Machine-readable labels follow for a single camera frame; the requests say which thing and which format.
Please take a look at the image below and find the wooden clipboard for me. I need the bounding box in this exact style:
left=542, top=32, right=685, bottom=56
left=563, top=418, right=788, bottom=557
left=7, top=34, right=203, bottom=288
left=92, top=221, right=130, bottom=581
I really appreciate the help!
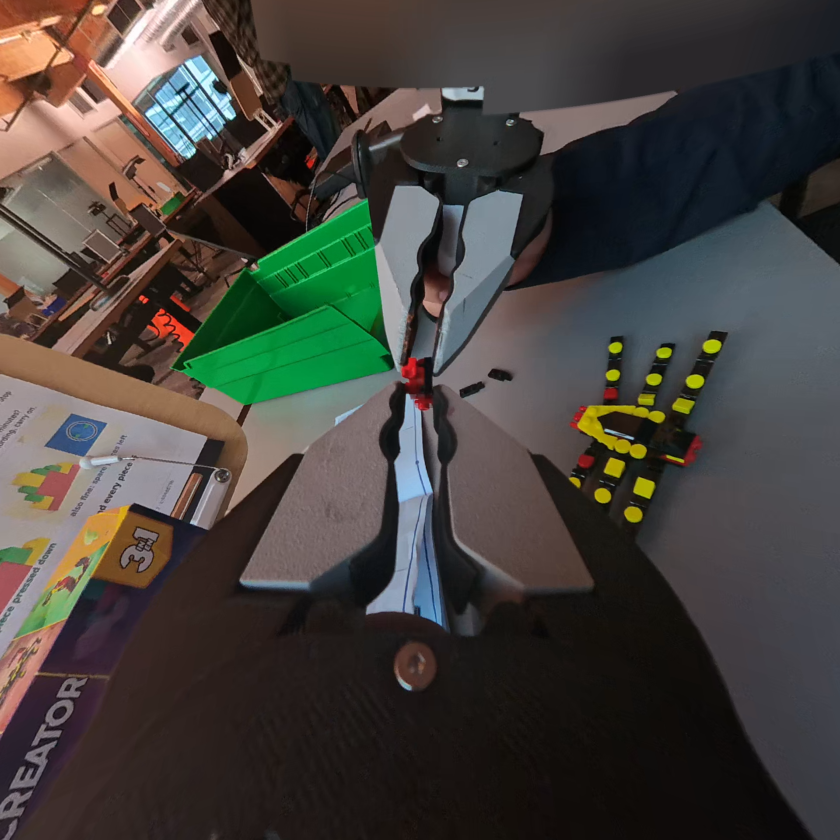
left=0, top=335, right=248, bottom=529

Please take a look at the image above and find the green plastic bin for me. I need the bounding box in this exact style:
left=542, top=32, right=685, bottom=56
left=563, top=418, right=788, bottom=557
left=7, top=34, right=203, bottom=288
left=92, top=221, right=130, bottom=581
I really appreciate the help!
left=172, top=199, right=396, bottom=405

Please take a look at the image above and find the purple yellow lego box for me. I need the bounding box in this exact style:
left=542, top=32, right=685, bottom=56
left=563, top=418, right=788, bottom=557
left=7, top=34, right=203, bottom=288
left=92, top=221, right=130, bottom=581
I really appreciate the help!
left=0, top=504, right=212, bottom=840

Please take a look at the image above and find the dark workbench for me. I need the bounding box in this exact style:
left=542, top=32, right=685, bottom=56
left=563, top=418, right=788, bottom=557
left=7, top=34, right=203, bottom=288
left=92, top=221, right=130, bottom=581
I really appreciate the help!
left=187, top=118, right=324, bottom=261

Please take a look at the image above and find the person's right forearm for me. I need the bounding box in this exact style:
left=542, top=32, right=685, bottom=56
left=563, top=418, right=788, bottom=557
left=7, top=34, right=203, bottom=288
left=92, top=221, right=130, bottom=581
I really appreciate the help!
left=525, top=56, right=840, bottom=290

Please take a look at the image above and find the large paned window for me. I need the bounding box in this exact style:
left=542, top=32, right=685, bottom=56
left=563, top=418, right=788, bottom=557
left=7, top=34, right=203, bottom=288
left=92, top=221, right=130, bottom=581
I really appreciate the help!
left=134, top=56, right=238, bottom=158

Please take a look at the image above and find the printed instruction sheet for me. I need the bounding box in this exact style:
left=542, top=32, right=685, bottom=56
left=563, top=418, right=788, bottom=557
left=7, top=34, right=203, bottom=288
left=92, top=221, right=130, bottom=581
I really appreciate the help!
left=0, top=374, right=208, bottom=657

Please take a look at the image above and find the lego spider legs assembly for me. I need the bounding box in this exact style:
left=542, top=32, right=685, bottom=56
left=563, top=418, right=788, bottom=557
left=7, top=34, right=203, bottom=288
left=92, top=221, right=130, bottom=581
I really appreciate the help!
left=567, top=331, right=729, bottom=526

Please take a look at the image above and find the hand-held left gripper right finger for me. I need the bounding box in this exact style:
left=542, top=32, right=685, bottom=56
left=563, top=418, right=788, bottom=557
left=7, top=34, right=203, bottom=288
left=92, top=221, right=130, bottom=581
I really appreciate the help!
left=430, top=384, right=595, bottom=616

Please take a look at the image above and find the metal clipboard clip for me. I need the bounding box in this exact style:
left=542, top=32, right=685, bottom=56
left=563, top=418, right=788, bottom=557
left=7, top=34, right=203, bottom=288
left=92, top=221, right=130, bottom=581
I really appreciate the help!
left=80, top=453, right=235, bottom=527

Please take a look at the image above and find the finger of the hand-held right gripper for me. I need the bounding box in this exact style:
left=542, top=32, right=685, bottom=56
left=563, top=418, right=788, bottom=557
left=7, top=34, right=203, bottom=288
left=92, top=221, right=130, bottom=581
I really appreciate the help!
left=371, top=185, right=442, bottom=366
left=433, top=190, right=525, bottom=376

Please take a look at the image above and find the person's right hand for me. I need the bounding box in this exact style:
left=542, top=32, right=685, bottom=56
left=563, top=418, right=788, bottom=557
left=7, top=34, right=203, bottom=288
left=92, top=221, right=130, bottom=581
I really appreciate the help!
left=423, top=226, right=550, bottom=319

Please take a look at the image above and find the black cable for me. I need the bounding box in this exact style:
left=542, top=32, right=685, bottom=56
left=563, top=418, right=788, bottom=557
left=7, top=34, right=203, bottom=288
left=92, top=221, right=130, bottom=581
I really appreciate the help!
left=305, top=161, right=370, bottom=219

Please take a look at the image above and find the red lego piece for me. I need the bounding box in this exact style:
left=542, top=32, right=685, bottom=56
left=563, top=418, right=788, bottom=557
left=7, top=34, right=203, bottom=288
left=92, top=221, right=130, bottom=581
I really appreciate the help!
left=402, top=356, right=434, bottom=412

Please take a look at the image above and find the wooden workbench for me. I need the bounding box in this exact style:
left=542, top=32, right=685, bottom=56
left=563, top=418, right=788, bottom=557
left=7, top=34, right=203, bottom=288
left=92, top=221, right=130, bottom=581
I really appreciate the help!
left=26, top=233, right=199, bottom=361

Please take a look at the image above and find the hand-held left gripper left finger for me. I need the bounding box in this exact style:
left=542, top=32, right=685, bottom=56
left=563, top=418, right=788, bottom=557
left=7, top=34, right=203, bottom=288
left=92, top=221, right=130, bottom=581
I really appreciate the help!
left=239, top=382, right=403, bottom=611

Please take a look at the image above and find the lego instruction booklet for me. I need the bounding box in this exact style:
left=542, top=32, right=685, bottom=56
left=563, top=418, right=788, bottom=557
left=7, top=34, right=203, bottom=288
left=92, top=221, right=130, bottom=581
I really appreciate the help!
left=335, top=394, right=455, bottom=634

